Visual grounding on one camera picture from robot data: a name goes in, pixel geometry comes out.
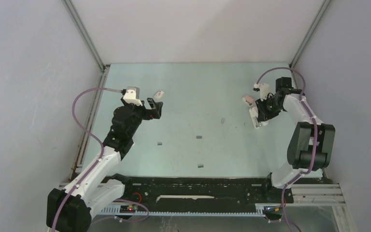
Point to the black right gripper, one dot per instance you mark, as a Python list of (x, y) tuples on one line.
[(263, 115)]

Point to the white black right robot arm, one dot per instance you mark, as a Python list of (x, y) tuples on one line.
[(312, 141)]

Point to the aluminium frame rail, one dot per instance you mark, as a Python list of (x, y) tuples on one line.
[(305, 193)]

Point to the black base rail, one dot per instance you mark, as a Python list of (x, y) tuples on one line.
[(201, 195)]

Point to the white stapler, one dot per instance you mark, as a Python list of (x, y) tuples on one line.
[(253, 112)]

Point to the pink stapler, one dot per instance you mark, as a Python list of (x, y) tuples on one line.
[(248, 100)]

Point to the small white staple box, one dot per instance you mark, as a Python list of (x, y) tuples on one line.
[(159, 94)]

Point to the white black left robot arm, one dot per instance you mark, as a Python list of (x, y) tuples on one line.
[(73, 208)]

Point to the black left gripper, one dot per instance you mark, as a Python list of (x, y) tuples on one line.
[(154, 113)]

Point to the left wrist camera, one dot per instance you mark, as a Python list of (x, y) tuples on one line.
[(131, 96)]

